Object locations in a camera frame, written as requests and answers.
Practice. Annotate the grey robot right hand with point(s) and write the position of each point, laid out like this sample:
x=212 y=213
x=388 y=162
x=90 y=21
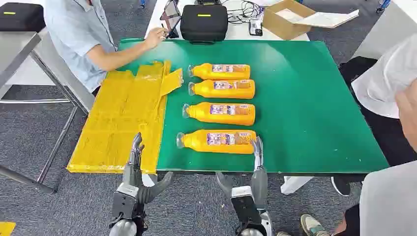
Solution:
x=259 y=189

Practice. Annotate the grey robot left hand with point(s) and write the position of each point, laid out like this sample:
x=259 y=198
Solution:
x=133 y=176

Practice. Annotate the person's hand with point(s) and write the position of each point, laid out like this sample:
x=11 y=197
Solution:
x=155 y=37

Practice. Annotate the orange drink bottle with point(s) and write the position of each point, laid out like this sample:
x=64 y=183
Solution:
x=224 y=72
x=215 y=142
x=228 y=89
x=224 y=114

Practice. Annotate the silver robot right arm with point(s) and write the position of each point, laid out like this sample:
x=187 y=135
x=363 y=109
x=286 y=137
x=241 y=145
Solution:
x=251 y=232

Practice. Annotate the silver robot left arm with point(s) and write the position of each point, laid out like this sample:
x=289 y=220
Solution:
x=123 y=228

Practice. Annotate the tablet in dark cover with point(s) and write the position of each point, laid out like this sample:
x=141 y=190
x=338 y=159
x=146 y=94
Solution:
x=171 y=19

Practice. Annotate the white table leg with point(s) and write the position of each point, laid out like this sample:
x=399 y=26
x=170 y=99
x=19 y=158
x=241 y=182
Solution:
x=294 y=185

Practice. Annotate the black carry case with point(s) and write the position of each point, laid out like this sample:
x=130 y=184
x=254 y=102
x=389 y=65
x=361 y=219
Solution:
x=204 y=22
x=21 y=16

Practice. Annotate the person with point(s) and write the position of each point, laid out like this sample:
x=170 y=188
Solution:
x=387 y=202
x=381 y=81
x=78 y=35

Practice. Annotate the white table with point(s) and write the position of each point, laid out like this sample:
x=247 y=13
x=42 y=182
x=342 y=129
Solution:
x=238 y=32

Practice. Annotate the green table mat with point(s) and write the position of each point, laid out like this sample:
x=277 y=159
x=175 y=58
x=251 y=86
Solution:
x=309 y=114

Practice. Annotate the cardboard box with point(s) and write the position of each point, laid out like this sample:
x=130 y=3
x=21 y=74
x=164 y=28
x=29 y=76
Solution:
x=280 y=24

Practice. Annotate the grey table with metal legs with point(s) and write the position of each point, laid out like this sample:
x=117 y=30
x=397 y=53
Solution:
x=19 y=49

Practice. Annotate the yellow floor marker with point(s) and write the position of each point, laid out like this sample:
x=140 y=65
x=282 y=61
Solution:
x=6 y=228

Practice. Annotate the white desk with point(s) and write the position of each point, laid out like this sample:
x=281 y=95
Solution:
x=387 y=29

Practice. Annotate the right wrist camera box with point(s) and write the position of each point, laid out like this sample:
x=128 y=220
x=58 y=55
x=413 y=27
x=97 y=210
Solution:
x=245 y=205

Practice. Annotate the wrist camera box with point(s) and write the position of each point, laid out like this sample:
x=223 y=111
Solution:
x=245 y=205
x=124 y=202

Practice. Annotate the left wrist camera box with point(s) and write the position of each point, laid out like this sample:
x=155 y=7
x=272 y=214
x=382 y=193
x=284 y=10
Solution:
x=124 y=202

